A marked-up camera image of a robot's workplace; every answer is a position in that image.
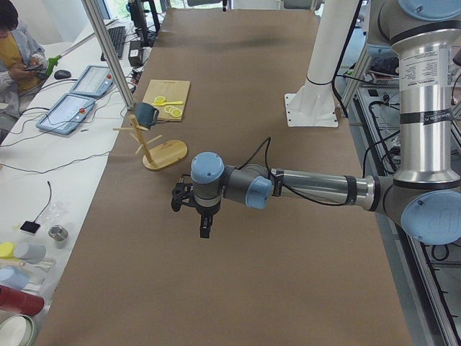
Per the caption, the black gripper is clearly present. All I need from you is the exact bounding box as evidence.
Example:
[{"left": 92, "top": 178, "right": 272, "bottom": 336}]
[{"left": 194, "top": 196, "right": 220, "bottom": 239}]

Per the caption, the dark teal mug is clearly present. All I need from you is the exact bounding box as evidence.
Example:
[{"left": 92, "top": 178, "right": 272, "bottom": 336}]
[{"left": 135, "top": 102, "right": 159, "bottom": 130}]

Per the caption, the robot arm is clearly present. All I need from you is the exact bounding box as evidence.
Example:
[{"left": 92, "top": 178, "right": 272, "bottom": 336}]
[{"left": 171, "top": 1, "right": 460, "bottom": 245}]

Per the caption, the wooden mug tree rack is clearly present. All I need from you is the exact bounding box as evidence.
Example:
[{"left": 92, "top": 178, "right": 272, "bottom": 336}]
[{"left": 113, "top": 115, "right": 188, "bottom": 171}]

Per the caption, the grey cup lying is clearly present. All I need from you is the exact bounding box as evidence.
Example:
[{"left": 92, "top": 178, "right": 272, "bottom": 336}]
[{"left": 13, "top": 242, "right": 46, "bottom": 264}]

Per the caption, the yellow cup on shelf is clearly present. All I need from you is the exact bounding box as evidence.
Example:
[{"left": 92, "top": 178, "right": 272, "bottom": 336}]
[{"left": 0, "top": 242, "right": 16, "bottom": 259}]

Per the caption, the light blue cup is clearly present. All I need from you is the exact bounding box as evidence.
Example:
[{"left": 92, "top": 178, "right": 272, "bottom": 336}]
[{"left": 0, "top": 266, "right": 30, "bottom": 290}]

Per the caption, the yellow plastic knife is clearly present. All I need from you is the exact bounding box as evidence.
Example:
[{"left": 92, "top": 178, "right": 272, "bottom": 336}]
[{"left": 152, "top": 101, "right": 184, "bottom": 107}]

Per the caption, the bamboo cutting board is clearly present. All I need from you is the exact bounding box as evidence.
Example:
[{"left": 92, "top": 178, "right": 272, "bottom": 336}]
[{"left": 143, "top": 79, "right": 191, "bottom": 122}]

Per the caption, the small metal cylinder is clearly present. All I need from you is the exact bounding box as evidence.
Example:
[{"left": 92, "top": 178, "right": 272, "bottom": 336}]
[{"left": 48, "top": 224, "right": 68, "bottom": 249}]

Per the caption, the small black square pad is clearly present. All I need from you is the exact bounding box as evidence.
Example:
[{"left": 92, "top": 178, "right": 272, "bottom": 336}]
[{"left": 19, "top": 221, "right": 41, "bottom": 234}]

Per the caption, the teach pendant lower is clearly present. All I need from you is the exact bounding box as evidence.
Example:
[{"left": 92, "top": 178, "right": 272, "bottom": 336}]
[{"left": 36, "top": 93, "right": 96, "bottom": 136}]

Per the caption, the teach pendant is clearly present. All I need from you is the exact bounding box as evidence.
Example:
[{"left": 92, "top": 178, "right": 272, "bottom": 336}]
[
  {"left": 36, "top": 93, "right": 96, "bottom": 136},
  {"left": 69, "top": 65, "right": 113, "bottom": 99}
]

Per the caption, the teach pendant upper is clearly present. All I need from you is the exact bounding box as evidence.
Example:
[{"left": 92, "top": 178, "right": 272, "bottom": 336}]
[{"left": 69, "top": 65, "right": 113, "bottom": 99}]

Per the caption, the black power adapter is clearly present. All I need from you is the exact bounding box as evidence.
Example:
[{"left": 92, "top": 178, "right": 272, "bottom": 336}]
[{"left": 128, "top": 40, "right": 144, "bottom": 68}]

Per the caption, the black keyboard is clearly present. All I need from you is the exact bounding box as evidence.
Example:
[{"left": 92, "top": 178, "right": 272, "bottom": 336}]
[{"left": 107, "top": 26, "right": 126, "bottom": 59}]

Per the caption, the black computer mouse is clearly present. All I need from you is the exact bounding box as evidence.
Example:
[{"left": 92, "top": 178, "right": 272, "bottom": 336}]
[{"left": 53, "top": 69, "right": 72, "bottom": 80}]

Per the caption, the black monitor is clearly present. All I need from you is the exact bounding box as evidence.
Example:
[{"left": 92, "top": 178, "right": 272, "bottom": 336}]
[{"left": 127, "top": 0, "right": 161, "bottom": 48}]

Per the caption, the red bottle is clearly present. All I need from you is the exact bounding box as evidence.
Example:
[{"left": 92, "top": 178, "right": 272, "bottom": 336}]
[{"left": 0, "top": 285, "right": 45, "bottom": 316}]

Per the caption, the white green bowl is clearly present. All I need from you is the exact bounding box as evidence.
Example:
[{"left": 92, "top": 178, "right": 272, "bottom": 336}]
[{"left": 1, "top": 314, "right": 37, "bottom": 346}]

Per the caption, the green white grabber tool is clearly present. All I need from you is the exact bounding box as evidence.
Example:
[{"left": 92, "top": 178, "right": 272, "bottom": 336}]
[{"left": 46, "top": 32, "right": 96, "bottom": 77}]

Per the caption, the seated person grey jacket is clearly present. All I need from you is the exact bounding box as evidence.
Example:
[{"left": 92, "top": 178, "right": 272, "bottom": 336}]
[{"left": 1, "top": 1, "right": 48, "bottom": 118}]

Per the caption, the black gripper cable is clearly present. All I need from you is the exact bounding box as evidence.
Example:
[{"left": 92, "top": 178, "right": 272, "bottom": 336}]
[{"left": 239, "top": 136, "right": 346, "bottom": 207}]

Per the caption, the white camera pole base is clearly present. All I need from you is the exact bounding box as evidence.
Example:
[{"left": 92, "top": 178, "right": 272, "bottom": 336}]
[{"left": 285, "top": 0, "right": 361, "bottom": 128}]

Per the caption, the aluminium frame post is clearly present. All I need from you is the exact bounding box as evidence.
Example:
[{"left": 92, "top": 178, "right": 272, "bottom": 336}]
[{"left": 81, "top": 0, "right": 135, "bottom": 110}]

